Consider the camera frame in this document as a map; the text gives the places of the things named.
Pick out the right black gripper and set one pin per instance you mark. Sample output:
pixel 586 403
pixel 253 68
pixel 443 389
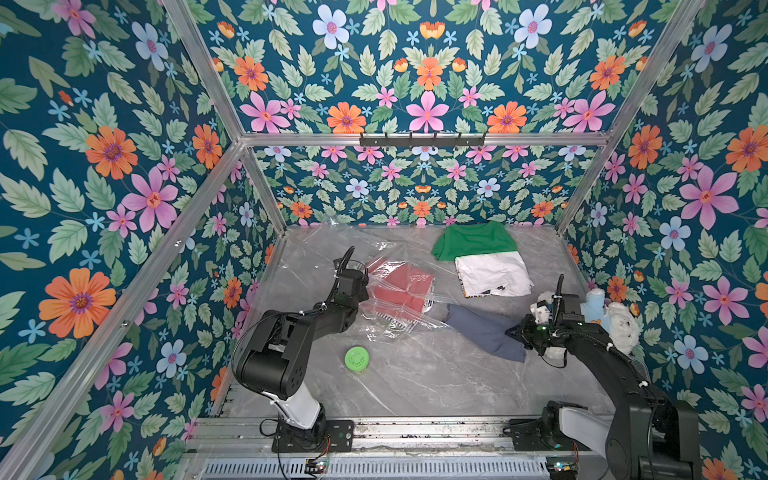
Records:
pixel 561 303

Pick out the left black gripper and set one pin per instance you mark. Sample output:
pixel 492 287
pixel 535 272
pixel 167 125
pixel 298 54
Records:
pixel 362 295

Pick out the navy blue garment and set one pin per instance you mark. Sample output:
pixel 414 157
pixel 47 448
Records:
pixel 488 331

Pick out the red garment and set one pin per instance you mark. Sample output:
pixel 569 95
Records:
pixel 401 288

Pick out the bag of clothes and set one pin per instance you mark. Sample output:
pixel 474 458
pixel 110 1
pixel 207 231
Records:
pixel 378 327

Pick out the white garment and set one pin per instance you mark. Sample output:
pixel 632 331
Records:
pixel 498 274

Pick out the green tank top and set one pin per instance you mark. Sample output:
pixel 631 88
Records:
pixel 473 239

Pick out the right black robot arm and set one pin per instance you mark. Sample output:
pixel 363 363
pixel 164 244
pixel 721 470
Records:
pixel 649 436

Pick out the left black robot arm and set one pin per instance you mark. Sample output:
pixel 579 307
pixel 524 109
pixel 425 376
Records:
pixel 273 361

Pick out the green round lid container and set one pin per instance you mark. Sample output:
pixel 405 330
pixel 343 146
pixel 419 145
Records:
pixel 357 359

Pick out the white teddy bear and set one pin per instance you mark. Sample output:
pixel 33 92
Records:
pixel 615 318

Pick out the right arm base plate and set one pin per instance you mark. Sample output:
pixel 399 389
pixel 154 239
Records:
pixel 542 433

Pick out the black hook rail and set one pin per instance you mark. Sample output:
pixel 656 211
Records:
pixel 400 141

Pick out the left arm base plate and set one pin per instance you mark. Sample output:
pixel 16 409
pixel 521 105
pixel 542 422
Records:
pixel 327 436

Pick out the aluminium front rail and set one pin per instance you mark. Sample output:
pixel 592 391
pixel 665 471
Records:
pixel 416 434

